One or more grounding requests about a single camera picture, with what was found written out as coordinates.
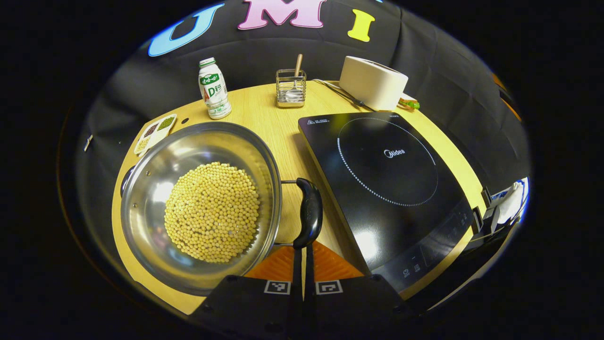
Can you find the white toaster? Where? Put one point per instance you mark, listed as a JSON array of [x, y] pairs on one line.
[[373, 82]]

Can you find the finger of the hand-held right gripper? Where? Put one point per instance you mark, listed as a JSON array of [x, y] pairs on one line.
[[508, 100]]

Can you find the white divided dish of beans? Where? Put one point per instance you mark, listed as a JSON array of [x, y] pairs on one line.
[[153, 134]]

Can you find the black backdrop cloth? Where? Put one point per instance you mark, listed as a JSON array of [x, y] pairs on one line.
[[264, 52]]

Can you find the white drink bottle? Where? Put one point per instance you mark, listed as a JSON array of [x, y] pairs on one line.
[[214, 92]]

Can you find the metal clip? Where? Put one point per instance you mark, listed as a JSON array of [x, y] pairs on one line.
[[88, 143]]

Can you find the sandwich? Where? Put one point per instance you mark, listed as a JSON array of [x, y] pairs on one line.
[[408, 102]]

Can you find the black induction cooktop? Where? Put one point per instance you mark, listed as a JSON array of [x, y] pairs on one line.
[[387, 189]]

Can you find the pile of soybeans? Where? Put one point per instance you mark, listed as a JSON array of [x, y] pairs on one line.
[[212, 212]]

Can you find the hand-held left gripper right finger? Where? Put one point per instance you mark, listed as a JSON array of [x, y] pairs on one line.
[[309, 302]]

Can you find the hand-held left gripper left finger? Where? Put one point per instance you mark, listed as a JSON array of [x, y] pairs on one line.
[[297, 293]]

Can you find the black clamp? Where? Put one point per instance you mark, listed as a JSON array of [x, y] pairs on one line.
[[488, 215]]

